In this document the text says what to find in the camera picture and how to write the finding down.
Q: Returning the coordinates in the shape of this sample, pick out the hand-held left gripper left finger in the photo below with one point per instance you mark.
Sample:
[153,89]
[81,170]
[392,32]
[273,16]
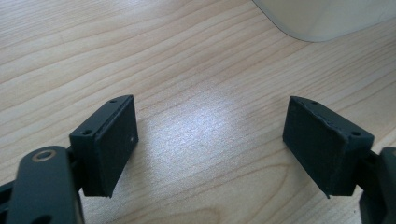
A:
[107,146]

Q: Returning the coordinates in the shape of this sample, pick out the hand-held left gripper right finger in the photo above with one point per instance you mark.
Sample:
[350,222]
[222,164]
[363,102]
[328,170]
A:
[323,146]

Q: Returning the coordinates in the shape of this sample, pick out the white plastic container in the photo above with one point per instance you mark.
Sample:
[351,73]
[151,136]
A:
[323,17]

